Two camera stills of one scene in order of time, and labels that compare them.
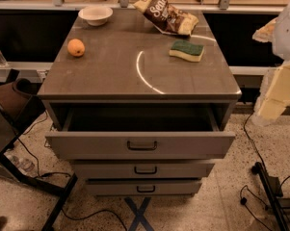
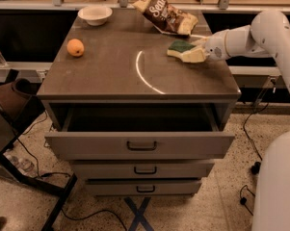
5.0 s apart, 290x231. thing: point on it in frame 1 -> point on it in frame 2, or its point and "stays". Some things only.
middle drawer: (142, 169) stays
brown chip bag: (165, 16) stays
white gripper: (287, 36) -> (216, 47)
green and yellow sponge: (193, 52) stays
